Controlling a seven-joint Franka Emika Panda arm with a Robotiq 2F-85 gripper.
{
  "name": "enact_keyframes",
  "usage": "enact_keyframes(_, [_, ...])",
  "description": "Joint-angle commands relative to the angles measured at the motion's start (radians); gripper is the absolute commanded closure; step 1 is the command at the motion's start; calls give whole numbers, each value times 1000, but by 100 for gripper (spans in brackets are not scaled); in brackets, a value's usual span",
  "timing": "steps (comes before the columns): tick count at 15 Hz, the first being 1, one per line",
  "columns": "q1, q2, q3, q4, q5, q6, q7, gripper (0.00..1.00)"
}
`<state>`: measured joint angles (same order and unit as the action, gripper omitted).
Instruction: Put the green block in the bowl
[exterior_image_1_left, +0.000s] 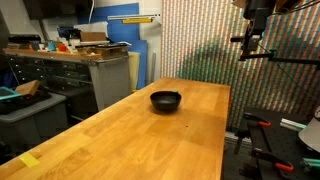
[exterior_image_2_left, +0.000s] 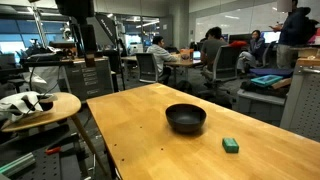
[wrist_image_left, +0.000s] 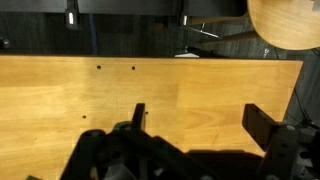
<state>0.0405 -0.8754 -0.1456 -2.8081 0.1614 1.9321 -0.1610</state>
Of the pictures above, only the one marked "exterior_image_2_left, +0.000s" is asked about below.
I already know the green block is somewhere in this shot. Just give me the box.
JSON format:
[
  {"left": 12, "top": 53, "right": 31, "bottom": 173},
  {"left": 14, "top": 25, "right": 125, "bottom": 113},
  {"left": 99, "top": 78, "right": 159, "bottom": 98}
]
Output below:
[{"left": 222, "top": 138, "right": 239, "bottom": 153}]

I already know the black bowl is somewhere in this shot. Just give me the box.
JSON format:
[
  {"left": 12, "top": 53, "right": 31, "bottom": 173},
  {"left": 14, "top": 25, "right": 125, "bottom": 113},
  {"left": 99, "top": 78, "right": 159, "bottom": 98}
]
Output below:
[{"left": 165, "top": 104, "right": 207, "bottom": 133}]

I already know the grey office chair left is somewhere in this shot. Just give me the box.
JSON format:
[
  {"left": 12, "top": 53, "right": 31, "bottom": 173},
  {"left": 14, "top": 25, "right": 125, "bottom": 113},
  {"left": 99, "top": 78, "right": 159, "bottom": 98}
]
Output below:
[{"left": 136, "top": 53, "right": 159, "bottom": 83}]

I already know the grey office chair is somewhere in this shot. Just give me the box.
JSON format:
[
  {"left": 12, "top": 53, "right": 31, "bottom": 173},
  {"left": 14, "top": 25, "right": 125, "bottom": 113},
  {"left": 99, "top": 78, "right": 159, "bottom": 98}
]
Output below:
[
  {"left": 201, "top": 46, "right": 241, "bottom": 96},
  {"left": 136, "top": 53, "right": 159, "bottom": 83}
]

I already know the seated person in grey shirt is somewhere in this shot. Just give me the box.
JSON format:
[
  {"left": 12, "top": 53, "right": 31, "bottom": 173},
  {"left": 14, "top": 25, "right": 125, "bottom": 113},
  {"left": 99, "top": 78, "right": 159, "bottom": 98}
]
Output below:
[{"left": 147, "top": 36, "right": 178, "bottom": 85}]

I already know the wooden meeting table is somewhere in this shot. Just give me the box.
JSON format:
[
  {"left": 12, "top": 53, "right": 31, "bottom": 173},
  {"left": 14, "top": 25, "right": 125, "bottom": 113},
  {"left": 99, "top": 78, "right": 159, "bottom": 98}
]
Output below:
[{"left": 121, "top": 54, "right": 201, "bottom": 79}]

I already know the grey office chair right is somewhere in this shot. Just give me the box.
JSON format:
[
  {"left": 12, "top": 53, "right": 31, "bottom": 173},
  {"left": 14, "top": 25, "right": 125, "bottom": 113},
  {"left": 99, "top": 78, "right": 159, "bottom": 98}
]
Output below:
[{"left": 201, "top": 46, "right": 241, "bottom": 96}]

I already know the grey drawer cabinet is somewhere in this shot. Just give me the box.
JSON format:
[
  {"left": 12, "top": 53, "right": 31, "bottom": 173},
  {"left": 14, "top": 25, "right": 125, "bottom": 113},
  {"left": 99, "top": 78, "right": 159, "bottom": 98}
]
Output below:
[{"left": 65, "top": 58, "right": 114, "bottom": 101}]

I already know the seated person dark shirt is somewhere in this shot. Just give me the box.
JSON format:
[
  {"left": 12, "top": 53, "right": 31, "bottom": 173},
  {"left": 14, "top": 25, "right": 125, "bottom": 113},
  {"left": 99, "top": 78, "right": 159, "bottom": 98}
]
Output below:
[{"left": 201, "top": 26, "right": 227, "bottom": 72}]

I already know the photo softbox light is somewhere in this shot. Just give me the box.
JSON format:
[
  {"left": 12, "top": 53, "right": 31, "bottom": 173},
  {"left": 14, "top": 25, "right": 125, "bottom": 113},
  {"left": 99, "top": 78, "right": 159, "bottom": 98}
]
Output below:
[{"left": 87, "top": 13, "right": 117, "bottom": 46}]

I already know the round wooden side table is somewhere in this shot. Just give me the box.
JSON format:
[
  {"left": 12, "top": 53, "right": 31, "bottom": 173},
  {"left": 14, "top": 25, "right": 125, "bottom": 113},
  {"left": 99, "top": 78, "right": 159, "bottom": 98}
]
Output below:
[{"left": 1, "top": 92, "right": 108, "bottom": 176}]

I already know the seated person in blue jacket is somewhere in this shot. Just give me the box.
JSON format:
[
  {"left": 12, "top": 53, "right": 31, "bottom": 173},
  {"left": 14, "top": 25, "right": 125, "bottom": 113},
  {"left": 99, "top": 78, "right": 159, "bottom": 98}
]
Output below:
[{"left": 237, "top": 30, "right": 265, "bottom": 74}]

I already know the teal tray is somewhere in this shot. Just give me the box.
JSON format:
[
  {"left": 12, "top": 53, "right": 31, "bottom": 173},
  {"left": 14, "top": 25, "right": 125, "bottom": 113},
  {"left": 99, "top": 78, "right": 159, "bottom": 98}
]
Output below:
[{"left": 251, "top": 75, "right": 283, "bottom": 87}]

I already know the grey storage bin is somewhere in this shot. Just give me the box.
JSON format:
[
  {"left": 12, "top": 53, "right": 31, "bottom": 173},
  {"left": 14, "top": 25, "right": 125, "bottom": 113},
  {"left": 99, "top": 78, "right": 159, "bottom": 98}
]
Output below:
[{"left": 237, "top": 89, "right": 285, "bottom": 127}]

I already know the grey perforated cabinet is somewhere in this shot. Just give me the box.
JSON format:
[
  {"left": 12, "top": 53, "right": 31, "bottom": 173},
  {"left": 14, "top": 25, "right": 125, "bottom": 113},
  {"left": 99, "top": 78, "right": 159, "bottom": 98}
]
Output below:
[{"left": 280, "top": 58, "right": 320, "bottom": 142}]

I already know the standing person in dark hoodie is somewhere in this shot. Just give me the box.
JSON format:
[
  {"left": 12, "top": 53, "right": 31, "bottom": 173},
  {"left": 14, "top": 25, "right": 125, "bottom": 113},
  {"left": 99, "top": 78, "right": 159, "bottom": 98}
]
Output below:
[{"left": 271, "top": 0, "right": 318, "bottom": 69}]

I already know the white cloth on side table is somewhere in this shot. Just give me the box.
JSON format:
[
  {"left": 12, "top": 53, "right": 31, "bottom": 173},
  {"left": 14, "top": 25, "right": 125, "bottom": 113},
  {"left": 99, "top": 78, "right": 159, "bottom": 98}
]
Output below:
[{"left": 0, "top": 91, "right": 43, "bottom": 122}]

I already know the orange handled tool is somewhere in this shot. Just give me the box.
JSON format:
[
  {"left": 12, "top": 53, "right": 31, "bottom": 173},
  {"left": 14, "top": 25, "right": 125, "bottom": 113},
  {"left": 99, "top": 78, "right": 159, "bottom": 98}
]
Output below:
[{"left": 45, "top": 146, "right": 61, "bottom": 155}]

